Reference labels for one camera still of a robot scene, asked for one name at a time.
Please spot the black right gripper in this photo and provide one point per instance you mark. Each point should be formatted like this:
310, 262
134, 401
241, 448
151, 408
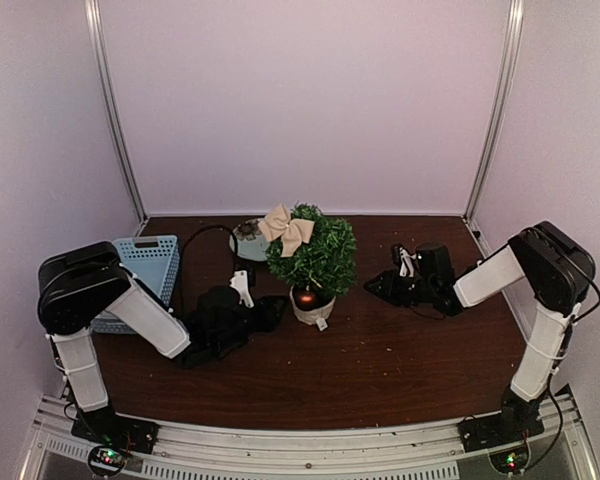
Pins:
389, 287

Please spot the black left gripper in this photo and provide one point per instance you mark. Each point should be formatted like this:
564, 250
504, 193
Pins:
269, 320

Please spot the red brown bauble ornament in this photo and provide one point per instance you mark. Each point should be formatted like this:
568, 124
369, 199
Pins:
306, 299

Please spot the white battery box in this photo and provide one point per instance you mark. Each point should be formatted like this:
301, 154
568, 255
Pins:
321, 324

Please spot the beige fabric bow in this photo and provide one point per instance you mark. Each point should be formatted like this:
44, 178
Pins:
279, 224

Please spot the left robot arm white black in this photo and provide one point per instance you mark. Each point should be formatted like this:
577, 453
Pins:
77, 286

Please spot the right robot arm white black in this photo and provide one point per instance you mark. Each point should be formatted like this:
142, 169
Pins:
559, 272

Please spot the light blue flower plate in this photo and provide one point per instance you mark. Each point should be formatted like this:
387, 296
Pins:
251, 243

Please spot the light blue plastic basket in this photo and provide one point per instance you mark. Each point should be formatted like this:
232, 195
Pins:
145, 280

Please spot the right circuit board with leds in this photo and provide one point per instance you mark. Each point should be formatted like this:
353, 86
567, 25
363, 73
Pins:
509, 461

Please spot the circuit board with leds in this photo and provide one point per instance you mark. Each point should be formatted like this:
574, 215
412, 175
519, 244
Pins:
105, 461
509, 461

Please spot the left circuit board with leds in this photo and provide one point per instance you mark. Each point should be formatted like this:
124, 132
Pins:
105, 461

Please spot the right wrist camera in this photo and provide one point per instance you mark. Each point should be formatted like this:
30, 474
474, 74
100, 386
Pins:
405, 262

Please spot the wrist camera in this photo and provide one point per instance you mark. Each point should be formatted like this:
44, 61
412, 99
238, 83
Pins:
240, 282
405, 262

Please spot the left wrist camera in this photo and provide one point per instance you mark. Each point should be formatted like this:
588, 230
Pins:
240, 282

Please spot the front aluminium rail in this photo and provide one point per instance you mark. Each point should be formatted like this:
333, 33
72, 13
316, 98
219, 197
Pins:
421, 451

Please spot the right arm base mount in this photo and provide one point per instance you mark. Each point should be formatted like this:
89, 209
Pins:
500, 430

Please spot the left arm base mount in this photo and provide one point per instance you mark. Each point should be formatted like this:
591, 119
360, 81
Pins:
132, 435

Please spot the right aluminium frame post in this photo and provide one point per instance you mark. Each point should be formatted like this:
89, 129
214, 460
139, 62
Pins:
507, 70

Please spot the aluminium frame post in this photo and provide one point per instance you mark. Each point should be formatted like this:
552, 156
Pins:
97, 37
507, 70

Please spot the left aluminium frame post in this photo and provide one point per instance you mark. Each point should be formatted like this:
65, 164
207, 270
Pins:
97, 37

